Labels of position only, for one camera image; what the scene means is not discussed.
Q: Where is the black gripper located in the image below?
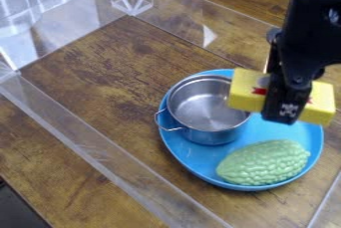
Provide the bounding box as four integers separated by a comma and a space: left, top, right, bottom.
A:
260, 0, 341, 124

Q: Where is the yellow brick with label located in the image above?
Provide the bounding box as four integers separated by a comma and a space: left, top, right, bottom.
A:
227, 68, 335, 125

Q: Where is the green bitter gourd toy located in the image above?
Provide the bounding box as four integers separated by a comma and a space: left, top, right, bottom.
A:
215, 139, 310, 186

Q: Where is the small steel pot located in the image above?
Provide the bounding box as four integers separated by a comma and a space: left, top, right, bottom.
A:
154, 75, 249, 145

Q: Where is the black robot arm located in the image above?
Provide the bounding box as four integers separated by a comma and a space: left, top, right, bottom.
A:
260, 0, 341, 124

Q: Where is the blue round tray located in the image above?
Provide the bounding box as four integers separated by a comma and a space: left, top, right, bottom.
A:
157, 69, 324, 192

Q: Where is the clear acrylic enclosure wall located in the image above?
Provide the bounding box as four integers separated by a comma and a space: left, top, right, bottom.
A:
0, 0, 341, 228

